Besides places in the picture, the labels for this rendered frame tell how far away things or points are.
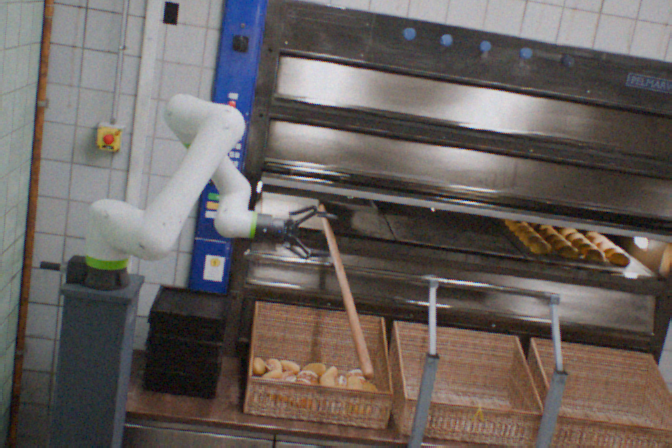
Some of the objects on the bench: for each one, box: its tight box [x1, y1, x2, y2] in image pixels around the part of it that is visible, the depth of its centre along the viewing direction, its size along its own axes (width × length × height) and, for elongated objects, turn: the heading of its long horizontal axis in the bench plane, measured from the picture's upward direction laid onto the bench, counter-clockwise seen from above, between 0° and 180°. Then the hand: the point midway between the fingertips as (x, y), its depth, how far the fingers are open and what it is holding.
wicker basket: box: [389, 321, 544, 448], centre depth 340 cm, size 49×56×28 cm
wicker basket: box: [243, 301, 394, 430], centre depth 335 cm, size 49×56×28 cm
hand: (330, 235), depth 291 cm, fingers open, 13 cm apart
